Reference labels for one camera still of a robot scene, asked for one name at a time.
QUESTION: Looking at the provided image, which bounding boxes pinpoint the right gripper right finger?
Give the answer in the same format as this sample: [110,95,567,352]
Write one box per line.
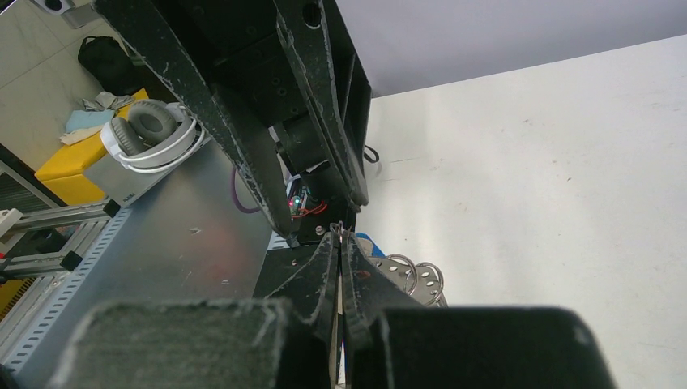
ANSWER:
[341,233,616,388]

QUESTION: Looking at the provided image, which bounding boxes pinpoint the left controller board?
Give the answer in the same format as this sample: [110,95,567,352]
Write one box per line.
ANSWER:
[288,186,328,219]

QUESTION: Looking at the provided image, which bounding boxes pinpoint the white grey headphones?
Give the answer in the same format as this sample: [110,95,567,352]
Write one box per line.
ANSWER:
[100,99,206,174]

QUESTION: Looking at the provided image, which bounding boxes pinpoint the blue tag key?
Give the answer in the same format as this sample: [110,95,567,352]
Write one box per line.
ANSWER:
[356,233,386,258]

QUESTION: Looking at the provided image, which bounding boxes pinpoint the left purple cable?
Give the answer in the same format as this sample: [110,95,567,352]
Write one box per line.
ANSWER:
[230,167,262,216]

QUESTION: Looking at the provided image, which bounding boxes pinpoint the yellow box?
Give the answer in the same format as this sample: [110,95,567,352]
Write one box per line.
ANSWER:
[35,88,148,205]

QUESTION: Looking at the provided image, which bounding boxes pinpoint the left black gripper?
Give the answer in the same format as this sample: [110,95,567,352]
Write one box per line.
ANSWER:
[94,1,371,237]

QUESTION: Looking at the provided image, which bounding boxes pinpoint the black bag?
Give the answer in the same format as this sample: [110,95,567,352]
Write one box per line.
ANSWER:
[77,36,143,96]

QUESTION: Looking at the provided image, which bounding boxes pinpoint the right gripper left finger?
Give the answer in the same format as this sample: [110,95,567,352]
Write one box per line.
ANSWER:
[48,233,339,388]

